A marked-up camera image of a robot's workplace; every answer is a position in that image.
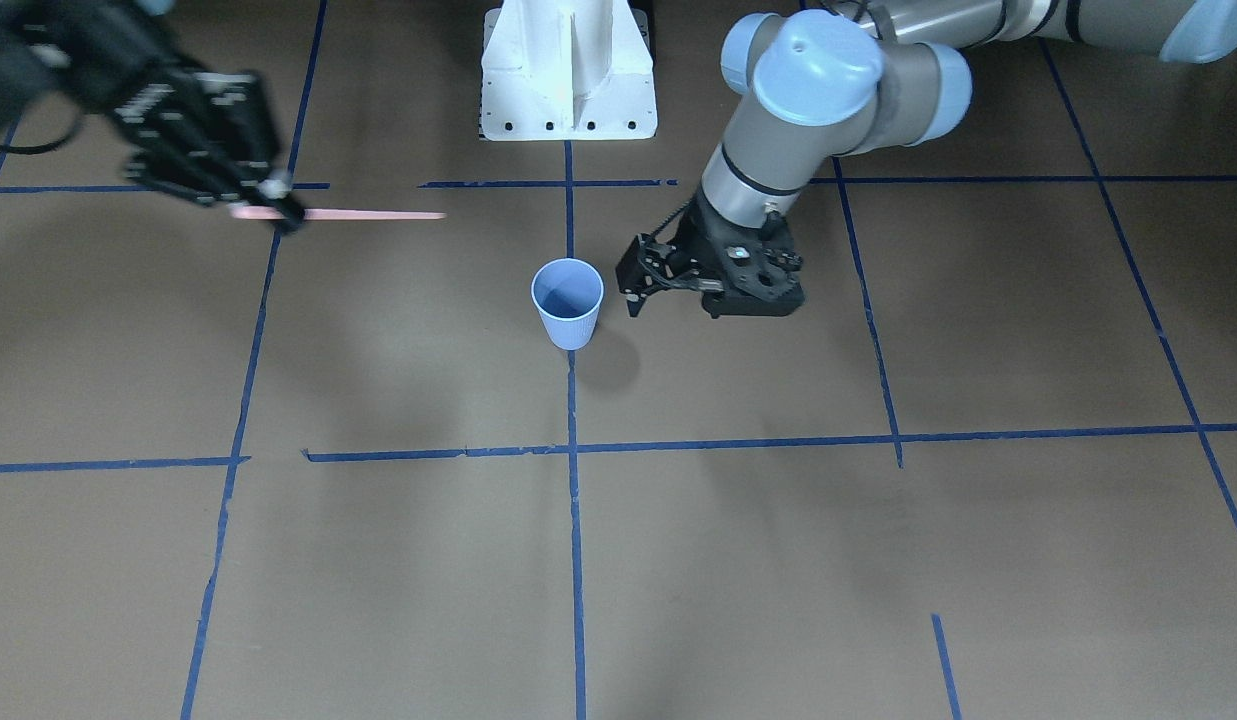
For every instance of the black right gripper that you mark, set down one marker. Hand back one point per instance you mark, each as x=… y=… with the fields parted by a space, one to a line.
x=106 y=62

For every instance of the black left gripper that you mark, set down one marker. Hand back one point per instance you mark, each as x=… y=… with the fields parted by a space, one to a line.
x=694 y=243

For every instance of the blue plastic cup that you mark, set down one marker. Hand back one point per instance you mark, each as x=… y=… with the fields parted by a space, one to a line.
x=567 y=294

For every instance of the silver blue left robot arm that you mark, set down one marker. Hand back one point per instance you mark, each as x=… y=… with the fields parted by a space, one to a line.
x=852 y=77

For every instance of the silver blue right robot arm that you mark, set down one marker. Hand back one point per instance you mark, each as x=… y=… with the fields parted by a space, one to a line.
x=32 y=62

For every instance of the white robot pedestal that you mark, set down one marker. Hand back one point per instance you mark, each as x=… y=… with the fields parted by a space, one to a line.
x=568 y=71

